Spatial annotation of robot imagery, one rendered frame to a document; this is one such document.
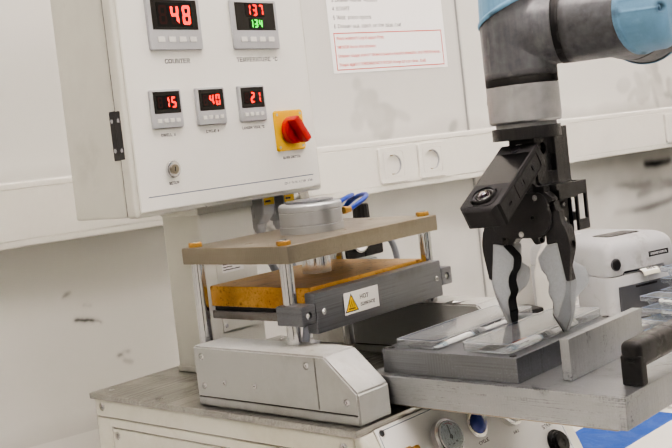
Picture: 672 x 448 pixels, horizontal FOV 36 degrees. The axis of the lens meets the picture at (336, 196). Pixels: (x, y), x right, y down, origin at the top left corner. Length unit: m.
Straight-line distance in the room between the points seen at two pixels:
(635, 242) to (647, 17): 1.14
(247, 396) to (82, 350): 0.60
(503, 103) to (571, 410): 0.31
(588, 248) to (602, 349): 1.07
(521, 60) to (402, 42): 1.04
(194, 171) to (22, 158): 0.43
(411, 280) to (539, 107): 0.30
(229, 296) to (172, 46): 0.32
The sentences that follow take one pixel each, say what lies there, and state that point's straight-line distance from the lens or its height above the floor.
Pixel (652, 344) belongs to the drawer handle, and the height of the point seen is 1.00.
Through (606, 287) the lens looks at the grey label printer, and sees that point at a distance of 2.08.
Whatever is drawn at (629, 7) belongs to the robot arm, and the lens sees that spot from 1.02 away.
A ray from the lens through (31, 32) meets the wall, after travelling 1.69.
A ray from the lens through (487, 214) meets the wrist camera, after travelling 0.98.
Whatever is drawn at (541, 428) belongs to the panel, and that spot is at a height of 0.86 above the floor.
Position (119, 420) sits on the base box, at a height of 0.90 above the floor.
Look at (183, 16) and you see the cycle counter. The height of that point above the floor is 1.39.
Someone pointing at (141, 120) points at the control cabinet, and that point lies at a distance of 1.25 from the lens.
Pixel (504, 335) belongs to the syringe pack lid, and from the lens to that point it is 1.04.
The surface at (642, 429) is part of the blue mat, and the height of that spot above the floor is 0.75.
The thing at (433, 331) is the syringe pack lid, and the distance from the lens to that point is 1.10.
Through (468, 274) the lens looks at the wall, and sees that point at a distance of 2.17.
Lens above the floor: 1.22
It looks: 3 degrees down
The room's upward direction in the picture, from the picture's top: 6 degrees counter-clockwise
